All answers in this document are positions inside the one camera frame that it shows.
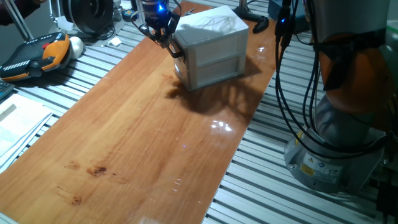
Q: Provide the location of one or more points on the grey metal pole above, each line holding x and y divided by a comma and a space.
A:
18, 20

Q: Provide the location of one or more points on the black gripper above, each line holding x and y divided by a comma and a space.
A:
157, 17

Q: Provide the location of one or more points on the glossy wooden board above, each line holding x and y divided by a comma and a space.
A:
124, 140

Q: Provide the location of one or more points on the black filament spool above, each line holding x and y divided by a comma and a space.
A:
90, 15

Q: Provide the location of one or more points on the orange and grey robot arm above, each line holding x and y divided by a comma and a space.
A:
351, 77

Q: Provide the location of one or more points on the black computer keyboard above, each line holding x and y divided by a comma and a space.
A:
5, 88

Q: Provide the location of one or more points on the small white paper scrap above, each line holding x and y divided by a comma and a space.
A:
114, 41

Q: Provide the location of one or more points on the white egg-shaped object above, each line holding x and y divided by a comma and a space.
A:
77, 46

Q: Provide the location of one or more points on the orange and black teach pendant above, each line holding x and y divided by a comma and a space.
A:
56, 49

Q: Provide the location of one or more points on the person forearm dark sleeve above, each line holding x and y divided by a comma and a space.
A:
15, 12

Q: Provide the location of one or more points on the black stand base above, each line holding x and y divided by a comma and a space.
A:
248, 14

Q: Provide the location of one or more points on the white paper stack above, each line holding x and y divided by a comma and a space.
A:
18, 124

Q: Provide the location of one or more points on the white plastic drawer cabinet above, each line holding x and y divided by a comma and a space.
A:
211, 21

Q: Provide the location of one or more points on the small round tape roll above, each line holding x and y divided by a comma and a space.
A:
128, 14

